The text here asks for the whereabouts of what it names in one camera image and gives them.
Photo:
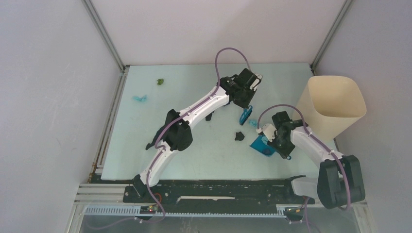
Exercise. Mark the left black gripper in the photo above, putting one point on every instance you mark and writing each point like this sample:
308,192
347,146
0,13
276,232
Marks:
245,104

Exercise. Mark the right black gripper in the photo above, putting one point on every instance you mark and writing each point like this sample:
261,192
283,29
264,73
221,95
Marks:
284,153

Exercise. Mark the blue dustpan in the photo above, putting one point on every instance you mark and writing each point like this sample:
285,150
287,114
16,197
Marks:
262,146

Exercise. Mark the blue hand brush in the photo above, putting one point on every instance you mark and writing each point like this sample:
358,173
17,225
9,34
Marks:
245,115

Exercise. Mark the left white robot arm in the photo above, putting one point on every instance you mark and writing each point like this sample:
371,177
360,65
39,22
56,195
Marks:
176,133

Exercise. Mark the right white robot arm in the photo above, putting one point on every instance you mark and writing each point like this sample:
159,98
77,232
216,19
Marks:
339,179

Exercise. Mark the small blue scrap right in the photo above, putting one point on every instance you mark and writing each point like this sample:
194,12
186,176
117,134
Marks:
267,152

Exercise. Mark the teal paper scrap right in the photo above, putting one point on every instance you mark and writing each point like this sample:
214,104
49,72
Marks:
252,123

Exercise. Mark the teal paper scrap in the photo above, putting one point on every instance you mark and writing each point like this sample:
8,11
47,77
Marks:
252,123
140,98

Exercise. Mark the black paper scrap centre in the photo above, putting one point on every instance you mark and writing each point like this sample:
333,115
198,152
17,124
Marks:
209,116

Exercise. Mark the black paper scrap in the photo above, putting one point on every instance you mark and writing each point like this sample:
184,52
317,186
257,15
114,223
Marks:
209,116
239,136

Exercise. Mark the black paper scrap right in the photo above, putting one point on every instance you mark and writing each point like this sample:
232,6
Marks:
239,136

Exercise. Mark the cream waste bin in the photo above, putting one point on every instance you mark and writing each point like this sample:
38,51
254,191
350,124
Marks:
330,104

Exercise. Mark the teal paper scrap left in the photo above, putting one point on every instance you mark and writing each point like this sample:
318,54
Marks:
140,98

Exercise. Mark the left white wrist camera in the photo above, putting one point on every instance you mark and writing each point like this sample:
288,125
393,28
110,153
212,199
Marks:
256,82

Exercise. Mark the right aluminium frame post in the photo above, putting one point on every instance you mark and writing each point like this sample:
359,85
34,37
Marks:
345,8

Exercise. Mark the aluminium frame post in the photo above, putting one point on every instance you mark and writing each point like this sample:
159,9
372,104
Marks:
345,8
96,19

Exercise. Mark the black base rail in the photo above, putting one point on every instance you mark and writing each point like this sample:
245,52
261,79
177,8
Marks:
225,196

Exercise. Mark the left aluminium frame post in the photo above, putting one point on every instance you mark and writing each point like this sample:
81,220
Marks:
96,19

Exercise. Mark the white cable duct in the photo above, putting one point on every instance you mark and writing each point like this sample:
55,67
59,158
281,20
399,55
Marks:
144,211

